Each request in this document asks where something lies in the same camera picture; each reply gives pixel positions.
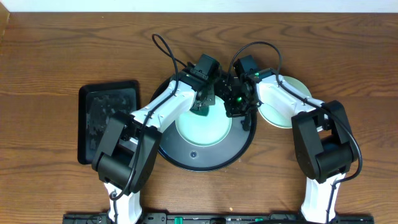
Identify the green sponge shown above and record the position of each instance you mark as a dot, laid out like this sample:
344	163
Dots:
202	111

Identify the mint plate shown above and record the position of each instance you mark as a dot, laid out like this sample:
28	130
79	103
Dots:
205	130

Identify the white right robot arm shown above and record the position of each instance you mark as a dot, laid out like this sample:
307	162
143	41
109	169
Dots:
325	147

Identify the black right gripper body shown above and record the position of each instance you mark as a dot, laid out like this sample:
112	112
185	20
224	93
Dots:
237	106

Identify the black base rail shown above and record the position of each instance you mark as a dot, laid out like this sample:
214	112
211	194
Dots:
162	218

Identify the round black tray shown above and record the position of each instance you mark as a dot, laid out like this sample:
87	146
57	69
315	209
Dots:
205	158

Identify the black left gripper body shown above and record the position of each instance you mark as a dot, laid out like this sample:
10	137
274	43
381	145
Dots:
204	101

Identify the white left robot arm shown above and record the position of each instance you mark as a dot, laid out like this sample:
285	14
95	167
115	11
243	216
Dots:
126	153

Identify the rectangular black tray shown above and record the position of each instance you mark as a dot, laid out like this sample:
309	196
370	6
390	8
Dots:
96	105

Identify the green plate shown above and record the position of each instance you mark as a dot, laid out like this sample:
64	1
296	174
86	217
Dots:
272	116

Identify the yellow plate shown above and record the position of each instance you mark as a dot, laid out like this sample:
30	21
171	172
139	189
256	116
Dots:
304	89

